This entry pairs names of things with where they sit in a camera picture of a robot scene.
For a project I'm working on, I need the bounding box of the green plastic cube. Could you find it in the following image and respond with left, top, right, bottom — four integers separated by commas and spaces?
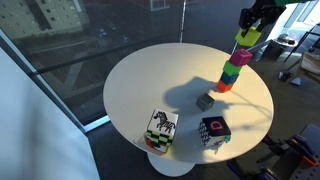
222, 60, 243, 77

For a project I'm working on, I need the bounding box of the blue handled clamp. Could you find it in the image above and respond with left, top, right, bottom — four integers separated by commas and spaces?
290, 134, 315, 158

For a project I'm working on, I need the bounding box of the yellow plastic cube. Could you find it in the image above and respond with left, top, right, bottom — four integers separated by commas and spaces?
234, 25, 263, 48

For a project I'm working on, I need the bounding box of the black tool rack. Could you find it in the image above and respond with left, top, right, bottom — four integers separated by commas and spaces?
226, 123, 320, 180

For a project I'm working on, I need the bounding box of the small black plastic cube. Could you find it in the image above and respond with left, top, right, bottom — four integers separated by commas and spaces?
195, 92, 215, 113

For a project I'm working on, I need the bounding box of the magenta plastic cube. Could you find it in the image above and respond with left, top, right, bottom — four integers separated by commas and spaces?
228, 48, 254, 67

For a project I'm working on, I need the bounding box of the colourful checkered soft cube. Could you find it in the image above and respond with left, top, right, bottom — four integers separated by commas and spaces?
143, 130, 175, 155

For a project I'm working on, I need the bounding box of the blue plastic cube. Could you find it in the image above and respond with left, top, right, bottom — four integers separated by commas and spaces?
219, 71, 240, 86

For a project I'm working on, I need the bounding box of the small round side table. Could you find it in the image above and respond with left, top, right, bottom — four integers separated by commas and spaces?
266, 32, 300, 62

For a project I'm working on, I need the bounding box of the black soft cube letter D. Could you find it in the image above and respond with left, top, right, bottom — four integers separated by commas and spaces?
197, 115, 232, 148

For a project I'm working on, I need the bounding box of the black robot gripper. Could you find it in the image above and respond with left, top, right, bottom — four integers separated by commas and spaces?
238, 0, 287, 38

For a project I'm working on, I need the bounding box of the soft cube with zebra picture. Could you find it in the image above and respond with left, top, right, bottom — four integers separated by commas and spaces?
146, 108, 180, 140

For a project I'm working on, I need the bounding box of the orange handled clamp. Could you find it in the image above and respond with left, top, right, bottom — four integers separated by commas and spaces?
300, 155, 318, 168

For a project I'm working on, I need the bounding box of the orange plastic cube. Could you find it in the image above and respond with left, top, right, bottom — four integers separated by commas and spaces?
215, 79, 235, 94

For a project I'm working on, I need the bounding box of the white table pedestal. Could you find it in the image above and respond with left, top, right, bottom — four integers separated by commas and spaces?
146, 151, 197, 178

